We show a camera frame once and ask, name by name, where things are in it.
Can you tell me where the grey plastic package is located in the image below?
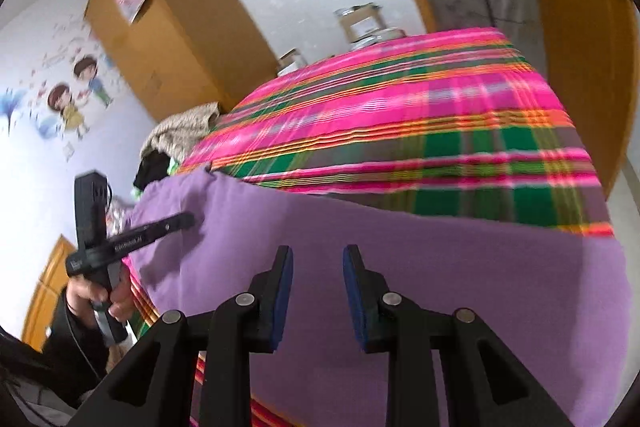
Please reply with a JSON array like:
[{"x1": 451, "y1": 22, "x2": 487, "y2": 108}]
[{"x1": 350, "y1": 29, "x2": 403, "y2": 50}]

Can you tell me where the person's left forearm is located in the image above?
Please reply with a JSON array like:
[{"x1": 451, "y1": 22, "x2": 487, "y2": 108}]
[{"x1": 0, "y1": 292, "x2": 131, "y2": 413}]

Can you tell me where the cartoon couple wall sticker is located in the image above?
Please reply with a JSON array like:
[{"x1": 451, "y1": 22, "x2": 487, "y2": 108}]
[{"x1": 0, "y1": 19, "x2": 126, "y2": 162}]

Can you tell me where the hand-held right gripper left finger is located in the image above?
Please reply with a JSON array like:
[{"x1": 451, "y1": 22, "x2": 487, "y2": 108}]
[{"x1": 67, "y1": 245, "x2": 294, "y2": 427}]

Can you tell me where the black garment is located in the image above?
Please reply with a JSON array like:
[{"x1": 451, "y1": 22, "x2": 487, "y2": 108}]
[{"x1": 132, "y1": 152, "x2": 173, "y2": 190}]

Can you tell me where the wooden wardrobe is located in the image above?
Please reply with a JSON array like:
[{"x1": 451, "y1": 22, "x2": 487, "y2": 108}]
[{"x1": 84, "y1": 0, "x2": 281, "y2": 122}]

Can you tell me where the wooden door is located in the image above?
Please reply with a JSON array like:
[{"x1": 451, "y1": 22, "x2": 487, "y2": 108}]
[{"x1": 502, "y1": 0, "x2": 640, "y2": 200}]

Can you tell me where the plaid bed sheet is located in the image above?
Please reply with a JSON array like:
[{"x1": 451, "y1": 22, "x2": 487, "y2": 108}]
[{"x1": 120, "y1": 27, "x2": 616, "y2": 427}]

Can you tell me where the black cable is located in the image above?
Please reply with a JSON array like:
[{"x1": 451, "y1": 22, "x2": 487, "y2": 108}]
[{"x1": 65, "y1": 317, "x2": 103, "y2": 385}]

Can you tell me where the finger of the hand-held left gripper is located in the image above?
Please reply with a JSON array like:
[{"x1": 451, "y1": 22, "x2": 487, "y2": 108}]
[{"x1": 132, "y1": 213, "x2": 196, "y2": 241}]

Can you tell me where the purple fleece garment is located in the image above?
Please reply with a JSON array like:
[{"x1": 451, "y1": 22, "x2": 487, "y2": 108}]
[{"x1": 122, "y1": 167, "x2": 631, "y2": 427}]

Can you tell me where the white cardboard box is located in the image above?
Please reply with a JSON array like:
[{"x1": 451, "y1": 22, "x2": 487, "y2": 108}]
[{"x1": 276, "y1": 49, "x2": 307, "y2": 76}]

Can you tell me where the pile of medicine boxes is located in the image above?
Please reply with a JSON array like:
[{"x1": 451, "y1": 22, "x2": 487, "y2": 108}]
[{"x1": 105, "y1": 197, "x2": 133, "y2": 233}]

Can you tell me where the pile of clothes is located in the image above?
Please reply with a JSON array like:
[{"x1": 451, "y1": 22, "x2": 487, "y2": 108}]
[{"x1": 140, "y1": 103, "x2": 221, "y2": 162}]

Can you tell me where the brown cardboard box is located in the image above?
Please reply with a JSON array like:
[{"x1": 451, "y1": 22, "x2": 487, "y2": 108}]
[{"x1": 334, "y1": 3, "x2": 386, "y2": 44}]

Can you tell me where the person's left hand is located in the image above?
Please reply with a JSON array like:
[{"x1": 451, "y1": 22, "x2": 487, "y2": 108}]
[{"x1": 66, "y1": 264, "x2": 134, "y2": 326}]

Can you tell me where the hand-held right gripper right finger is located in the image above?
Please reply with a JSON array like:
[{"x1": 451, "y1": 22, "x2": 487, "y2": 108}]
[{"x1": 342, "y1": 244, "x2": 576, "y2": 427}]

